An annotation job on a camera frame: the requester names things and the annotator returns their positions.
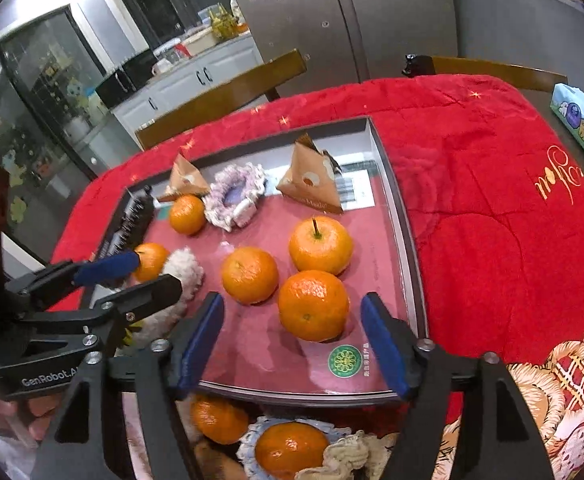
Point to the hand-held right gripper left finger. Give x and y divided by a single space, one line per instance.
202 340

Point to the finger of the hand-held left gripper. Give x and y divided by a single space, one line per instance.
107 266
144 297

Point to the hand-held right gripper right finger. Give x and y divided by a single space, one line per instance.
384 345

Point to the shallow box with red lining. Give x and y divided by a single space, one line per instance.
252 350

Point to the person's left hand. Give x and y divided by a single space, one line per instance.
37 417

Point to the white fluffy scrunchie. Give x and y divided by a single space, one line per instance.
184 272

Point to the brown pyramid snack packet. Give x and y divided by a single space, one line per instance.
187 180
312 182

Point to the orange with stem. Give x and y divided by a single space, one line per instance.
320 246

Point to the cream crocheted scrunchie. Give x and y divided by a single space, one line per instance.
342 455

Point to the red printed blanket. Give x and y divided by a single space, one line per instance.
472 185

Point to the black microwave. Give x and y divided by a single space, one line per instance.
122 80

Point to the glass display cabinet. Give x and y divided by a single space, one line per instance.
47 85

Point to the white kitchen cabinet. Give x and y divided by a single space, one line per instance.
182 82

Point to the wooden chair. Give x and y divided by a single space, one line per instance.
497 72
222 97

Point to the beige container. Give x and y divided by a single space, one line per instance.
199 40

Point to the yellow bottles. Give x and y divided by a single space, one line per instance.
222 22

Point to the small black object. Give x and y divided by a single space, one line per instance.
414 65

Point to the blue tissue pack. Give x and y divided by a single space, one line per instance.
579 120

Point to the steel refrigerator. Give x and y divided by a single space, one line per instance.
297 20

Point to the dark glass wall cabinet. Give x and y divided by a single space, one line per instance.
172 0

